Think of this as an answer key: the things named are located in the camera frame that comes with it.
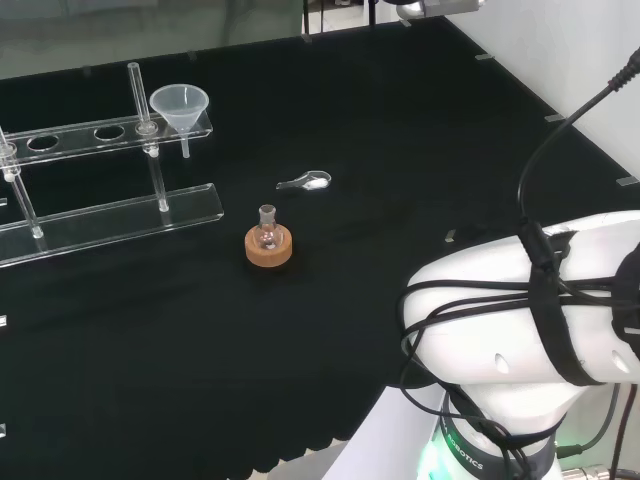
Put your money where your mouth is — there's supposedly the glass round-bottom flask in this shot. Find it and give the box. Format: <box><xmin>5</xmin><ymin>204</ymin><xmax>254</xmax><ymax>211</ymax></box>
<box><xmin>253</xmin><ymin>203</ymin><xmax>282</xmax><ymax>252</ymax></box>

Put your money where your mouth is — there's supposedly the black cloth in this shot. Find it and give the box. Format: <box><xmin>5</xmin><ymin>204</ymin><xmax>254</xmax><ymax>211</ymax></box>
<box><xmin>0</xmin><ymin>14</ymin><xmax>640</xmax><ymax>477</ymax></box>

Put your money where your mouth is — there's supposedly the cork ring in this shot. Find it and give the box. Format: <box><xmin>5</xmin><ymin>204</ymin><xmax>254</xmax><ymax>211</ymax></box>
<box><xmin>244</xmin><ymin>224</ymin><xmax>294</xmax><ymax>268</ymax></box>

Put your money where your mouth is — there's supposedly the translucent plastic funnel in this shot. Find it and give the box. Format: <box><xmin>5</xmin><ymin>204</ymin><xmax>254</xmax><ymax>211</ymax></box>
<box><xmin>149</xmin><ymin>85</ymin><xmax>211</xmax><ymax>160</ymax></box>

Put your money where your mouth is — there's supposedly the glass weighing funnel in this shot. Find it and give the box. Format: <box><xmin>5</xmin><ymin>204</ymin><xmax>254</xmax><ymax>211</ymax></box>
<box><xmin>275</xmin><ymin>169</ymin><xmax>333</xmax><ymax>193</ymax></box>

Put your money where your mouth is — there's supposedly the clear funnel stand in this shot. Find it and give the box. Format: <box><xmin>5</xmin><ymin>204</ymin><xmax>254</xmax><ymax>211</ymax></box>
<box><xmin>0</xmin><ymin>61</ymin><xmax>225</xmax><ymax>269</ymax></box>

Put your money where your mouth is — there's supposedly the black cable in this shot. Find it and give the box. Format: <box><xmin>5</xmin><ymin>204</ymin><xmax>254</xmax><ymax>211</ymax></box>
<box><xmin>516</xmin><ymin>46</ymin><xmax>640</xmax><ymax>236</ymax></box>

